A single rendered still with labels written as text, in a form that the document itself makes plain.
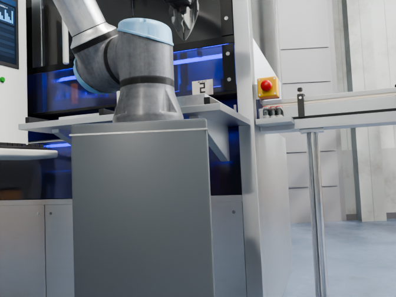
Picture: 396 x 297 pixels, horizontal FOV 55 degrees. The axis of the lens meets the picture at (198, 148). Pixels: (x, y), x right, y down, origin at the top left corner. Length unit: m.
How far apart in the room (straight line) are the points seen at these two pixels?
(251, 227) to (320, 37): 4.24
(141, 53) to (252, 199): 0.80
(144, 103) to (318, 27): 4.81
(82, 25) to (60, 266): 1.20
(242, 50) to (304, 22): 3.99
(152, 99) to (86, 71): 0.22
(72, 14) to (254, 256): 1.01
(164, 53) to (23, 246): 1.36
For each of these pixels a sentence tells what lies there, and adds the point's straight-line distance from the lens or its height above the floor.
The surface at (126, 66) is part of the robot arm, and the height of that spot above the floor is 0.91.
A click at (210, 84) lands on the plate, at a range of 1.50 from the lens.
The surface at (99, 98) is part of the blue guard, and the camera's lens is 1.71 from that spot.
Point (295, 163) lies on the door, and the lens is 5.07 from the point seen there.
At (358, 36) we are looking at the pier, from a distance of 5.46.
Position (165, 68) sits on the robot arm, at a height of 0.91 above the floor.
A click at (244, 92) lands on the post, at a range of 1.46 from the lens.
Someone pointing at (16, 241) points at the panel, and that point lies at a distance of 1.99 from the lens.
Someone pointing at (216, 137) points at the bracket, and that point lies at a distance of 1.29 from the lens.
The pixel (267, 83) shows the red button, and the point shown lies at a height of 1.00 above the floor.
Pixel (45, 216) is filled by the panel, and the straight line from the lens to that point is 1.87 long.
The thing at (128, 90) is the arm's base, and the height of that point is 0.86.
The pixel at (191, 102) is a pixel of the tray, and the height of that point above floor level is 0.89.
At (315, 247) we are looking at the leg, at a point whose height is 0.39.
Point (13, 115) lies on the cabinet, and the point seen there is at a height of 0.97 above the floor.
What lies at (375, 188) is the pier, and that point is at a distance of 5.24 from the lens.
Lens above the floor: 0.69
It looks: 4 degrees up
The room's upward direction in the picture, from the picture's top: 3 degrees counter-clockwise
